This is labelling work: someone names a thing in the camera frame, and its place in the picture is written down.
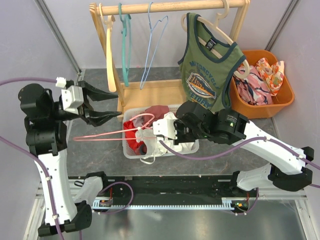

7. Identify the wooden clothes rack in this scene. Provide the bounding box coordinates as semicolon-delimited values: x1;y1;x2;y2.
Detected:
89;0;250;113

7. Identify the beige wooden hanger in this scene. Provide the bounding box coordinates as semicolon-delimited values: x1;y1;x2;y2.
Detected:
98;3;117;93

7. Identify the pink wire hanger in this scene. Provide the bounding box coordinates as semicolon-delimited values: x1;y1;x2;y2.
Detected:
72;113;157;143

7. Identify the white plastic basket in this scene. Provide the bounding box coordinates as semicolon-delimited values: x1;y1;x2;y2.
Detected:
122;104;200;159

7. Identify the mauve pink tank top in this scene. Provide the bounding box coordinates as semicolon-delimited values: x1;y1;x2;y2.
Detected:
131;116;145;128

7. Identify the orange plastic bin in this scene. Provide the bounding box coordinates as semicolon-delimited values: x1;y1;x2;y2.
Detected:
229;49;295;119

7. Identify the green printed tank top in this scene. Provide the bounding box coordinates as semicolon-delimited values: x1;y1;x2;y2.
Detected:
178;12;246;112

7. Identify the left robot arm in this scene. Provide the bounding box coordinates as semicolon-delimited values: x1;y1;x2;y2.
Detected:
18;80;120;237

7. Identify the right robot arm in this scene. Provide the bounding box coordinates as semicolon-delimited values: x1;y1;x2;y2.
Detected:
170;101;314;197

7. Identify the white tank top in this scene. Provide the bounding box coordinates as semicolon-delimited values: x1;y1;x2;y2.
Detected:
135;126;199;165

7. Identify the slotted cable duct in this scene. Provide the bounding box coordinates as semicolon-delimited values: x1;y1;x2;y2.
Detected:
92;198;249;211

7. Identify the light blue hanger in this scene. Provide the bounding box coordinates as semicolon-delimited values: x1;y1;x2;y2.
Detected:
139;1;169;90

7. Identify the orange floral cloth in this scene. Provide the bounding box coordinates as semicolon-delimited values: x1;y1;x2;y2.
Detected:
255;57;285;96

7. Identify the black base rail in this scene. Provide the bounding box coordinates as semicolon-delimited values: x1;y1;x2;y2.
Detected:
102;175;257;205

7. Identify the wooden hanger right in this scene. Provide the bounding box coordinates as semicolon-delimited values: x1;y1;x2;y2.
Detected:
180;0;251;80

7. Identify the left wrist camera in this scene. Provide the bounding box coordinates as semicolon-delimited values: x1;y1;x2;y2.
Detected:
55;77;84;115

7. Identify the rust red tank top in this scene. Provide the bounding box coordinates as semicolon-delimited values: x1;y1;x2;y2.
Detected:
137;105;170;155

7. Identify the pink patterned cloth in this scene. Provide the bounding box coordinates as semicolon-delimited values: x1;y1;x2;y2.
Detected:
234;65;273;106

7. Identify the teal plastic hanger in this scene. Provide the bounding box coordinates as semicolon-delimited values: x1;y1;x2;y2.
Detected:
118;3;132;87

